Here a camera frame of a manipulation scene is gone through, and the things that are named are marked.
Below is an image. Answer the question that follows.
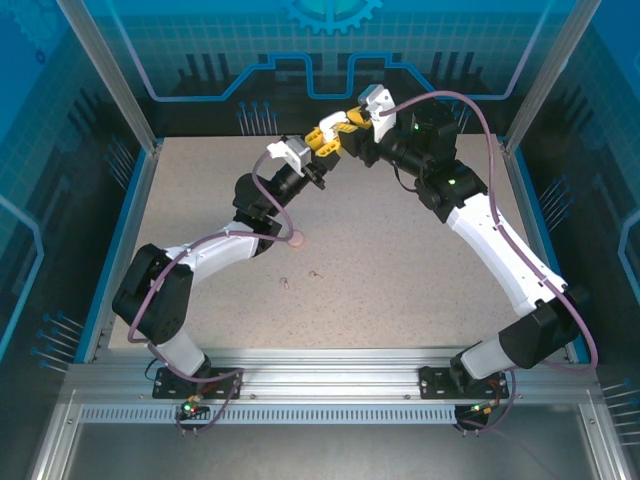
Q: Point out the aluminium frame post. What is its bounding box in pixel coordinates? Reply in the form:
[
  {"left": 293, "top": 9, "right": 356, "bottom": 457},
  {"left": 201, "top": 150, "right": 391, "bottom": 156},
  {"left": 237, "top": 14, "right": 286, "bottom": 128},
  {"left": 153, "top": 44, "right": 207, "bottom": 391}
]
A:
[
  {"left": 54, "top": 0, "right": 164, "bottom": 154},
  {"left": 501, "top": 0, "right": 604, "bottom": 155}
]

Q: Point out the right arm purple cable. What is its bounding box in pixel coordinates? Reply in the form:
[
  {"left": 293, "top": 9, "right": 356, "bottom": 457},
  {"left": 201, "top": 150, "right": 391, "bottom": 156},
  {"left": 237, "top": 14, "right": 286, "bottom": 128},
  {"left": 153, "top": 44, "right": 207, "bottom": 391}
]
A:
[{"left": 379, "top": 90, "right": 600, "bottom": 434}]

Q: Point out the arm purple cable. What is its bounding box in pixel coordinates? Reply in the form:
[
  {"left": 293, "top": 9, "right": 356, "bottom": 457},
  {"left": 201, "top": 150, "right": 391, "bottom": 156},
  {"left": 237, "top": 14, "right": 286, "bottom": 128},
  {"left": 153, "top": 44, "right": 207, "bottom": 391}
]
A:
[
  {"left": 128, "top": 149, "right": 297, "bottom": 436},
  {"left": 379, "top": 90, "right": 600, "bottom": 434}
]

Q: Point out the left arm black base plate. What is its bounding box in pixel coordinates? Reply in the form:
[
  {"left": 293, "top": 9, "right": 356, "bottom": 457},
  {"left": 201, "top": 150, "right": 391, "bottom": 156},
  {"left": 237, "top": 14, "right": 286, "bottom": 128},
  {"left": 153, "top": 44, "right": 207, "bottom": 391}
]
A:
[{"left": 152, "top": 366, "right": 245, "bottom": 400}]

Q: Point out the aluminium mounting rail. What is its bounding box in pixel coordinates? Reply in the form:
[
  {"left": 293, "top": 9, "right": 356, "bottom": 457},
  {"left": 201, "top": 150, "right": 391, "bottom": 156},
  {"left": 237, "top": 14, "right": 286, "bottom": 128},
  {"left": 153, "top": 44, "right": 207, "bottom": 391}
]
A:
[{"left": 64, "top": 348, "right": 601, "bottom": 404}]

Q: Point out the slotted grey cable duct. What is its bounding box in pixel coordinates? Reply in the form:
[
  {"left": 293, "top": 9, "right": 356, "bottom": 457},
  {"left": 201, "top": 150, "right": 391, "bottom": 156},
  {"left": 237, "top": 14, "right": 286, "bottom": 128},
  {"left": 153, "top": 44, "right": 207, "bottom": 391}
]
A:
[{"left": 77, "top": 405, "right": 462, "bottom": 426}]

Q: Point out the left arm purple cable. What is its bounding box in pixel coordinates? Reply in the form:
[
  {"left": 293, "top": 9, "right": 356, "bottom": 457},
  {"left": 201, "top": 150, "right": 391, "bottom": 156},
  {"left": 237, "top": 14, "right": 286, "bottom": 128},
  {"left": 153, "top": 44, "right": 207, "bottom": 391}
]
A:
[{"left": 128, "top": 149, "right": 297, "bottom": 436}]

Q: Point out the aluminium side rail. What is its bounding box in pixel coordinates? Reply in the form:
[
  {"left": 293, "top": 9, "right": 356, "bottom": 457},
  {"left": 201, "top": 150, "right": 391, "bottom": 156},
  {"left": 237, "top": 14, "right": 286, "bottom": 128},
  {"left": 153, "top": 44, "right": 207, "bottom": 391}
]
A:
[
  {"left": 498, "top": 139, "right": 590, "bottom": 364},
  {"left": 82, "top": 142, "right": 165, "bottom": 364}
]

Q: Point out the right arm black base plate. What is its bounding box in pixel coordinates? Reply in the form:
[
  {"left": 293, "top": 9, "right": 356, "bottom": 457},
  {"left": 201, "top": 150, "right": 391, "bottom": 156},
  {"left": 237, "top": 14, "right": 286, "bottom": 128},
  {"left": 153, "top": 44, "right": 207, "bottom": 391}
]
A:
[{"left": 418, "top": 364, "right": 509, "bottom": 400}]

